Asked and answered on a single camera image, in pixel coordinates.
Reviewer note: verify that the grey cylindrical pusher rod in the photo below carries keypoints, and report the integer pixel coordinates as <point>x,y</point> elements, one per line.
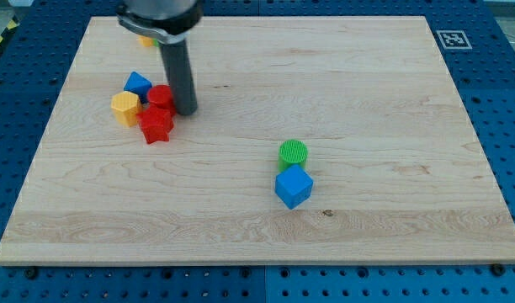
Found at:
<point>175,59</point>

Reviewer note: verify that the white fiducial marker tag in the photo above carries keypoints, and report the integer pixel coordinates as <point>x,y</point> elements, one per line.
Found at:
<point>453,39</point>

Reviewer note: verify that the blue cube block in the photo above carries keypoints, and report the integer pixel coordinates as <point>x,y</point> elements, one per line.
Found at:
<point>293,186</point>

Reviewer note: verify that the yellow hexagon block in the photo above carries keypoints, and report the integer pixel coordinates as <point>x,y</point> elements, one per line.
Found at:
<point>125,107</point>

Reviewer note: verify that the red star block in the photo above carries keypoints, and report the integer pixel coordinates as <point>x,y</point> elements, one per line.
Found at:
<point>155,124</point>

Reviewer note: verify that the green cylinder block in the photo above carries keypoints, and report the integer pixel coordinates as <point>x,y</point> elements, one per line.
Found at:
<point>292,152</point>

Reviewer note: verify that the red cylinder block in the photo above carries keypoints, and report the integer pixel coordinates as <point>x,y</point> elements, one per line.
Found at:
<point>161,96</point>

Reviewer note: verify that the yellow block behind arm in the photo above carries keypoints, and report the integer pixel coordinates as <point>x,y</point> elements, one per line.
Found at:
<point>146,41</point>

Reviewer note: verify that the blue triangle block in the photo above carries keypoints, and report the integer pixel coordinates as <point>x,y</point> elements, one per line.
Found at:
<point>138,85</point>

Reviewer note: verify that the yellow black hazard tape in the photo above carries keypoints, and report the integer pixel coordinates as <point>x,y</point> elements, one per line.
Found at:
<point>8,33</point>

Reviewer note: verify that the wooden board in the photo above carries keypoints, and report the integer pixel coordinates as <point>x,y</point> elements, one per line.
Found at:
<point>400,177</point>

